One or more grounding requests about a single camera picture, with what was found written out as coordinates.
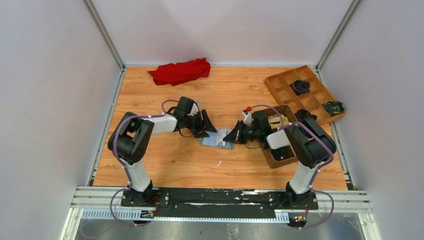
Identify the wooden compartment tray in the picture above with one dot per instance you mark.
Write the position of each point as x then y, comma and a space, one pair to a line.
279, 87

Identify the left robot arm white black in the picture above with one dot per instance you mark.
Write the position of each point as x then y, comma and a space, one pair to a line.
130, 139

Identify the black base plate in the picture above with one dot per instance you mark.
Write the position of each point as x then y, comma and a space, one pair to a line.
214, 203

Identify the black rolled belt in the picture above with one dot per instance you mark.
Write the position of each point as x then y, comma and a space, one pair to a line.
300, 87

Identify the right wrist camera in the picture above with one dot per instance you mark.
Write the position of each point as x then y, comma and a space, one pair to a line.
247, 116

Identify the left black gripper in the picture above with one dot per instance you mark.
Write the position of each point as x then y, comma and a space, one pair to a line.
199, 122

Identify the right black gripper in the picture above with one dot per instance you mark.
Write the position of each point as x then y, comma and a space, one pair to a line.
242, 132

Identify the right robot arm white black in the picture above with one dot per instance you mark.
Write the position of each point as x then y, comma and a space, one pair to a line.
305, 139

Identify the blue yellow rolled tie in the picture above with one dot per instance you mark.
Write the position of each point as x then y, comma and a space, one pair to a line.
334, 107

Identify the woven wicker basket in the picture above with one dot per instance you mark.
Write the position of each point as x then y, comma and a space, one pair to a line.
284, 155

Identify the aluminium frame rail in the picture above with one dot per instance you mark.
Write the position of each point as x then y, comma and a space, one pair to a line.
104, 203

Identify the red cloth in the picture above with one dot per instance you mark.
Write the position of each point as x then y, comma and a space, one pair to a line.
181, 72

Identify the cards in basket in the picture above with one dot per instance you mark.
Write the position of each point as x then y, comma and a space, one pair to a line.
275, 121

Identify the dark brown rolled belt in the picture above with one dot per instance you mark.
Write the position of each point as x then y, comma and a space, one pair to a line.
303, 114

